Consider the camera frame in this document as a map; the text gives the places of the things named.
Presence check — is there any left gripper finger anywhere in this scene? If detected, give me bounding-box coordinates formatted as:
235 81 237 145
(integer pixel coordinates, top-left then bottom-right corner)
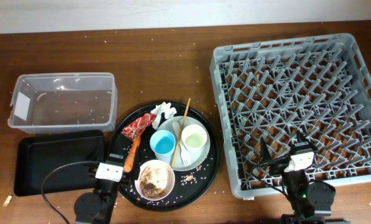
110 132 133 156
130 146 140 180

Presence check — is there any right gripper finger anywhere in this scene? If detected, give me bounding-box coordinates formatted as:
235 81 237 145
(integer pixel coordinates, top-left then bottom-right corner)
295 131 317 151
260 137 271 161

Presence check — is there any blue plastic cup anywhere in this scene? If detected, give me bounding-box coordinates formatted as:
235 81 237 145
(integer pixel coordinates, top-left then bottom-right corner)
149 130 176 156

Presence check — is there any white plastic fork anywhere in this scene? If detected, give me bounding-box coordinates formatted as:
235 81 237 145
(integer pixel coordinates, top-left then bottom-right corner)
172 121 191 167

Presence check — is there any wooden chopstick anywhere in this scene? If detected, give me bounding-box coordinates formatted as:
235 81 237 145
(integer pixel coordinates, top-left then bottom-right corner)
171 98 191 167

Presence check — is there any cream plastic cup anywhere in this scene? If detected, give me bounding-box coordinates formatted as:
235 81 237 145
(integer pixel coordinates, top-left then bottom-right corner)
181 124 207 152

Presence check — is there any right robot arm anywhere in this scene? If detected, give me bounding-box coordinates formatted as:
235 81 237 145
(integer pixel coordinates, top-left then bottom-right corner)
258 131 336 223

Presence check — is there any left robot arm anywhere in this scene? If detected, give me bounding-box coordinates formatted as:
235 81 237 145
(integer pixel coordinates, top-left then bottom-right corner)
74 137 141 223

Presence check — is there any grey dishwasher rack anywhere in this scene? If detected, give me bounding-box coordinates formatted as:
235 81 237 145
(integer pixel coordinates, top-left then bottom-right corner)
210 33 371 200

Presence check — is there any orange carrot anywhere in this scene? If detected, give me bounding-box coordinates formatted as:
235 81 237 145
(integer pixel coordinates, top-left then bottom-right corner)
123 137 141 173

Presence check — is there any red snack wrapper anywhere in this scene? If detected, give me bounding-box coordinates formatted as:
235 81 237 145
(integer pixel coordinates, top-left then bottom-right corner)
121 113 156 141

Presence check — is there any pink bowl with leftovers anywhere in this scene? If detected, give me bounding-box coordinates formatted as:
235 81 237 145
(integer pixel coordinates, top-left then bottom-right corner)
134 160 176 201

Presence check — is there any round black tray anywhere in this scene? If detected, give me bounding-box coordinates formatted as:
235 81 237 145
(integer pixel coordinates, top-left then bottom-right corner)
111 101 220 212

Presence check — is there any peanut on tray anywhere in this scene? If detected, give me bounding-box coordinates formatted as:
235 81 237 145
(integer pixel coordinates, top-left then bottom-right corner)
185 175 194 181

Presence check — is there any crumpled white tissue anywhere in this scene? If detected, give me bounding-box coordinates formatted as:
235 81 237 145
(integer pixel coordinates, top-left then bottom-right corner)
150 102 177 130

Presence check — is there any grey plate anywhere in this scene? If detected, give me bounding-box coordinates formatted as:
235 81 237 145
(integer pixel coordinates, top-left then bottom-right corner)
157 116 210 171

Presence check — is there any clear plastic bin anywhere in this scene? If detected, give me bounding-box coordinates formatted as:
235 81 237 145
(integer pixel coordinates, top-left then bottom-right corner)
7 72 118 134

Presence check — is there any black rectangular tray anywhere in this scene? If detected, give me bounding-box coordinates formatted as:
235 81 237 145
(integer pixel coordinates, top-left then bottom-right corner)
14 130 105 197

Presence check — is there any peanut on table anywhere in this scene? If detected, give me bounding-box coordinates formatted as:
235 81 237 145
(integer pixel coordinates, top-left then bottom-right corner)
3 195 12 207

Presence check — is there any black camera cable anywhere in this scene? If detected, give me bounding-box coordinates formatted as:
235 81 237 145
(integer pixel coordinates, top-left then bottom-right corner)
40 161 98 224

